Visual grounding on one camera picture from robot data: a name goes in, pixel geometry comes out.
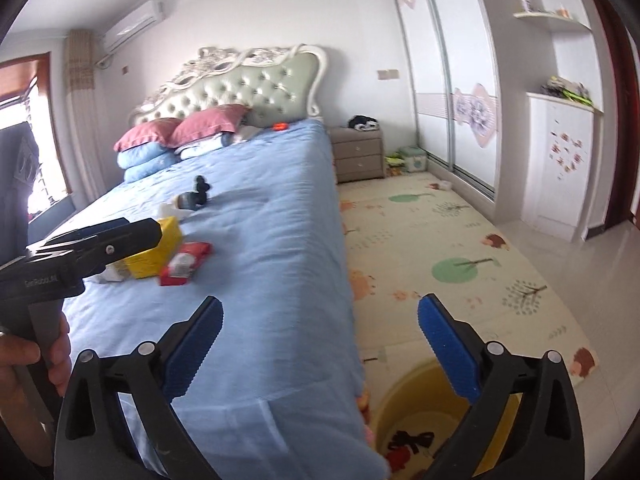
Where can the pink pillow outer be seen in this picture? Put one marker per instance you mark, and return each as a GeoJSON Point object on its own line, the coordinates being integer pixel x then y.
{"type": "Point", "coordinates": [206, 123]}

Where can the bed with blue sheet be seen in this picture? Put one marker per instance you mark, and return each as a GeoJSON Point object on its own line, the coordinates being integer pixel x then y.
{"type": "Point", "coordinates": [276, 396]}

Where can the folded blue quilt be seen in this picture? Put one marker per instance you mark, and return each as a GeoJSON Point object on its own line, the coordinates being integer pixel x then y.
{"type": "Point", "coordinates": [145, 159]}

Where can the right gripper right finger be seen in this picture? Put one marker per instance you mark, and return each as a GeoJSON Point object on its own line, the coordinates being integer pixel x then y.
{"type": "Point", "coordinates": [545, 440]}

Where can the brown nightstand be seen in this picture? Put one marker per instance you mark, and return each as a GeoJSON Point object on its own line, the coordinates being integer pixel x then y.
{"type": "Point", "coordinates": [358, 155]}

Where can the yellow cardboard box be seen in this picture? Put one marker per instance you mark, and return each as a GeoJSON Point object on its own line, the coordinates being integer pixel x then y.
{"type": "Point", "coordinates": [150, 262]}

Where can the wall switch plate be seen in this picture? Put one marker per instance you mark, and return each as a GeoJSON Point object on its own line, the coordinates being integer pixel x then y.
{"type": "Point", "coordinates": [388, 74]}

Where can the sliding door wardrobe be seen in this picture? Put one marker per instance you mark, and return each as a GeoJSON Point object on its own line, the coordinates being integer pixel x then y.
{"type": "Point", "coordinates": [455, 88]}

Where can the white air conditioner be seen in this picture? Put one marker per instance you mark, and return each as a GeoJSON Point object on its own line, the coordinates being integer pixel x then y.
{"type": "Point", "coordinates": [137, 21]}

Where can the green tufted headboard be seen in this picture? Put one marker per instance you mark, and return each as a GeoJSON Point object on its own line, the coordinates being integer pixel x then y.
{"type": "Point", "coordinates": [274, 84]}

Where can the white corner cabinet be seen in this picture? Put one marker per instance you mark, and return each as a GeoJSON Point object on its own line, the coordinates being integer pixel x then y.
{"type": "Point", "coordinates": [561, 134]}

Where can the brown wooden door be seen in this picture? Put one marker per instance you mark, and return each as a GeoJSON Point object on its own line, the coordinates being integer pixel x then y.
{"type": "Point", "coordinates": [627, 112]}

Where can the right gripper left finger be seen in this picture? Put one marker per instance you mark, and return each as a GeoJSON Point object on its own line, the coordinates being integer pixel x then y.
{"type": "Point", "coordinates": [94, 440]}

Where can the yellow trash bin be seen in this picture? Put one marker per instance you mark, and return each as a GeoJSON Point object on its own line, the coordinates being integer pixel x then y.
{"type": "Point", "coordinates": [416, 419]}

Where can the black toy on bed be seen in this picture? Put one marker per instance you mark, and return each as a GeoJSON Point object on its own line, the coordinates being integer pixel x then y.
{"type": "Point", "coordinates": [195, 199]}

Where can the black cloth on nightstand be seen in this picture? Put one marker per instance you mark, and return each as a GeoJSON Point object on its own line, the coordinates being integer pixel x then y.
{"type": "Point", "coordinates": [363, 123]}

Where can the patterned play mat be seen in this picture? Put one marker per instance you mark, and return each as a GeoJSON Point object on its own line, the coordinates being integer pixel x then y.
{"type": "Point", "coordinates": [406, 238]}

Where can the beige curtain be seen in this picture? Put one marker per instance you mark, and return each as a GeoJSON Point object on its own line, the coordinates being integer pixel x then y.
{"type": "Point", "coordinates": [82, 110]}

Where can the white paper packaging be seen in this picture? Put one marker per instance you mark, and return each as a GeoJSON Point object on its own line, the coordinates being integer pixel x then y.
{"type": "Point", "coordinates": [115, 272]}

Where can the pink pillow near wall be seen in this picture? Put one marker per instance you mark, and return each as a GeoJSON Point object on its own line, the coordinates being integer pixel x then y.
{"type": "Point", "coordinates": [158, 130]}

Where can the white tissue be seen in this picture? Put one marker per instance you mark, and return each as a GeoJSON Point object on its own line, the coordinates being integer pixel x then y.
{"type": "Point", "coordinates": [170, 210]}

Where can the red snack bag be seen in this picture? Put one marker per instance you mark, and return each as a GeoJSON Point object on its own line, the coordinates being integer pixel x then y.
{"type": "Point", "coordinates": [181, 267]}

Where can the green storage box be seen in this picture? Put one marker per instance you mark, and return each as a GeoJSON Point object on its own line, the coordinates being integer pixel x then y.
{"type": "Point", "coordinates": [415, 159]}

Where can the lower corner shelf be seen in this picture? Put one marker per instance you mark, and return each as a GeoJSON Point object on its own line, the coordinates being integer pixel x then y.
{"type": "Point", "coordinates": [558, 21]}

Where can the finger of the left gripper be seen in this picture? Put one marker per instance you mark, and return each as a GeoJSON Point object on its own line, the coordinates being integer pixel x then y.
{"type": "Point", "coordinates": [145, 234]}
{"type": "Point", "coordinates": [91, 236]}

